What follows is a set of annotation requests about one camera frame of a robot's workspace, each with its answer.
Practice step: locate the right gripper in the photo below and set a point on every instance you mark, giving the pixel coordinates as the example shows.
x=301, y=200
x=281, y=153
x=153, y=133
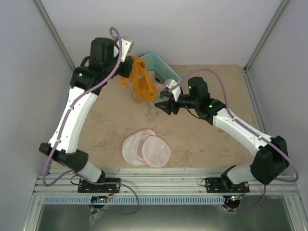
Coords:
x=169, y=105

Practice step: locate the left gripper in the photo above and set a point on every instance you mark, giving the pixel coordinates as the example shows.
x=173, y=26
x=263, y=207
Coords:
x=125, y=72

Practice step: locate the orange mesh garment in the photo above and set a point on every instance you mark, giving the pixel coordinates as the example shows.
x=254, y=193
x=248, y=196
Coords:
x=138, y=78

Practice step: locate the white mesh laundry bag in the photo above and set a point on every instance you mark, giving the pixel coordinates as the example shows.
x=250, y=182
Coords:
x=145, y=148

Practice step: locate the peach beige bra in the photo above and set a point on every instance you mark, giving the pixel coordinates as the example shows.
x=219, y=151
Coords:
x=159, y=86

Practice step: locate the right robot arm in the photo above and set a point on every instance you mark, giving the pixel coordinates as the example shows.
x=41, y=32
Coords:
x=269, y=153

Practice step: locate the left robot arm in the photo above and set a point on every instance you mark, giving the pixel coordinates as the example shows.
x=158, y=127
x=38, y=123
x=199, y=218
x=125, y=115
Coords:
x=108, y=58

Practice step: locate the teal plastic bin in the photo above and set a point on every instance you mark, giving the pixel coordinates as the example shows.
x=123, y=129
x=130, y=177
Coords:
x=162, y=70

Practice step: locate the right circuit board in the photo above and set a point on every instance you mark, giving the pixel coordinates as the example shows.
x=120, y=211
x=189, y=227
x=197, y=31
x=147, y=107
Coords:
x=235, y=198

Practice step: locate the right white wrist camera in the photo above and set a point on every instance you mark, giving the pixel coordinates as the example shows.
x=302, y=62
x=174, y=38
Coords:
x=171, y=86

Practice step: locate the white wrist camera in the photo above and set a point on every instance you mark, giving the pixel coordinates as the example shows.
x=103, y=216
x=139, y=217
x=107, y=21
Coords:
x=127, y=45
x=171, y=86

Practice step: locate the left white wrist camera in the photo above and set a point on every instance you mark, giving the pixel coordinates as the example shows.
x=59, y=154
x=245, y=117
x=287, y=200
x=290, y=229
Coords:
x=127, y=45

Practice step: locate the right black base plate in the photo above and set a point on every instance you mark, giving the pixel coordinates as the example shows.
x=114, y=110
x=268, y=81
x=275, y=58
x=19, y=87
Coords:
x=219, y=185

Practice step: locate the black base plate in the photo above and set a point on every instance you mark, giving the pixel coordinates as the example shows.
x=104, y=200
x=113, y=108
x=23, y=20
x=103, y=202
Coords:
x=111, y=188
x=219, y=185

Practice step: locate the left frame post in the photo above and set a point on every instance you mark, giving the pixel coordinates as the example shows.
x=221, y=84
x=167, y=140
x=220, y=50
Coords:
x=51, y=27

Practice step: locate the frame post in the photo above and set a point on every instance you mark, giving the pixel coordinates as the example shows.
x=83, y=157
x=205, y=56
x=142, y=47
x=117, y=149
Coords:
x=267, y=33
x=51, y=27

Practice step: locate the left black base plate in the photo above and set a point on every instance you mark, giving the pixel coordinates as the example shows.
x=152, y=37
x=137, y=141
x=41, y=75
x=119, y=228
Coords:
x=111, y=188

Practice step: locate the aluminium rail frame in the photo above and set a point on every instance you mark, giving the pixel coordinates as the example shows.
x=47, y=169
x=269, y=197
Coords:
x=161, y=182

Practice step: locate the right frame post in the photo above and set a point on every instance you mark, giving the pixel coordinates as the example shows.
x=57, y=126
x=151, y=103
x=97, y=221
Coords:
x=267, y=33

